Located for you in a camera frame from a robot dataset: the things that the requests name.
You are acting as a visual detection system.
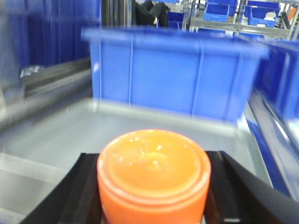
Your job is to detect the black jacket hanging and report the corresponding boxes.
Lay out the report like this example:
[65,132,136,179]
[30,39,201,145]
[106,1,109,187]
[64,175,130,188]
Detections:
[135,0,170,28]

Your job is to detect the stainless steel shelf tray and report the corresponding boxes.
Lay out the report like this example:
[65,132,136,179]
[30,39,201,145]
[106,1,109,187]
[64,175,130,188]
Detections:
[0,99,271,224]

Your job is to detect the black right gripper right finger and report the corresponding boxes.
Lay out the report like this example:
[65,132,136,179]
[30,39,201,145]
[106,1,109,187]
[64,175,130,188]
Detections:
[204,151,299,224]

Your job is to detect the blue bin behind capacitor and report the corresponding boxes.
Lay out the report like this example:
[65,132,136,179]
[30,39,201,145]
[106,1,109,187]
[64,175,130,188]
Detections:
[81,28,269,122]

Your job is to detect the distant blue bin on rack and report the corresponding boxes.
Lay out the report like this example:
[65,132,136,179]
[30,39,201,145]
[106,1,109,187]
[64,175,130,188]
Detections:
[204,3,230,22]

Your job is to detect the orange capacitor cylinder 4680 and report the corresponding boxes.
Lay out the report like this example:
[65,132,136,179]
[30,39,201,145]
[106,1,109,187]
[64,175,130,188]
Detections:
[97,129,212,224]

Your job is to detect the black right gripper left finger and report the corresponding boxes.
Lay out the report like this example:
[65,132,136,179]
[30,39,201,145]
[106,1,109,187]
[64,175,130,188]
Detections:
[21,153,102,224]

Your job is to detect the blue bin right side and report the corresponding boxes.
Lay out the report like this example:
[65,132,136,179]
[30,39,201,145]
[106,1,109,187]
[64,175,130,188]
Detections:
[249,40,299,201]

